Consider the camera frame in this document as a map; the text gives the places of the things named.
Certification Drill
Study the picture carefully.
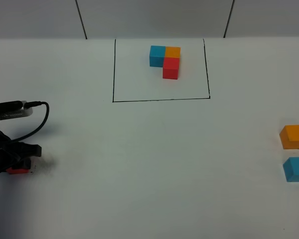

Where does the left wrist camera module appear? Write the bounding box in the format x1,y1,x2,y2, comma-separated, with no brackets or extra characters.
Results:
0,101,33,120

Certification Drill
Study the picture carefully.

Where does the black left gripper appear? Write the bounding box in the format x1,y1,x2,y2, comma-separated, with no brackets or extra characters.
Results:
0,131,42,173

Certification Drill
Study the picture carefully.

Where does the black camera cable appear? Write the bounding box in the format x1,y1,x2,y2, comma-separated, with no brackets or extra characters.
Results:
7,101,50,145

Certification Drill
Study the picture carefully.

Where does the blue template cube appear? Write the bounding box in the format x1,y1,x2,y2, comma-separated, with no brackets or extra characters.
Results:
149,45,166,67

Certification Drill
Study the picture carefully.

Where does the orange template cube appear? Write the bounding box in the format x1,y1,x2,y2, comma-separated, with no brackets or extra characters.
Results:
165,46,181,59

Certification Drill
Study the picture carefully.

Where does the red template cube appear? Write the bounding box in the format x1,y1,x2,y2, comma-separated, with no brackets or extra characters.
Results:
162,57,180,80

